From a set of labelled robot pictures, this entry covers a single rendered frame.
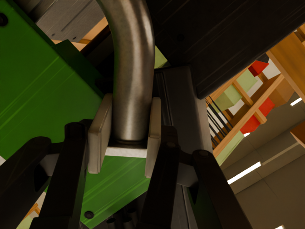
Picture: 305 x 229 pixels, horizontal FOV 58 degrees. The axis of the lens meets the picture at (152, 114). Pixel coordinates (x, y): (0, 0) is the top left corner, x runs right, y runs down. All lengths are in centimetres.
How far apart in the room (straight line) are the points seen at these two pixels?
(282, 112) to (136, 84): 949
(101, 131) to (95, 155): 1
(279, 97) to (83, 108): 407
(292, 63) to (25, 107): 89
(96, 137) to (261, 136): 963
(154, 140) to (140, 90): 5
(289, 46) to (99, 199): 85
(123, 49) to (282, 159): 770
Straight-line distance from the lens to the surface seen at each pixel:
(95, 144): 17
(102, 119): 18
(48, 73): 25
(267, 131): 974
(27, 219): 671
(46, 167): 16
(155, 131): 17
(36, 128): 27
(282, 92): 430
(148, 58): 20
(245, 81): 381
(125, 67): 19
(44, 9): 26
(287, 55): 102
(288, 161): 790
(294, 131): 81
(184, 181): 16
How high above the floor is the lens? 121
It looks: 2 degrees up
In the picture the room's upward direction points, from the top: 141 degrees clockwise
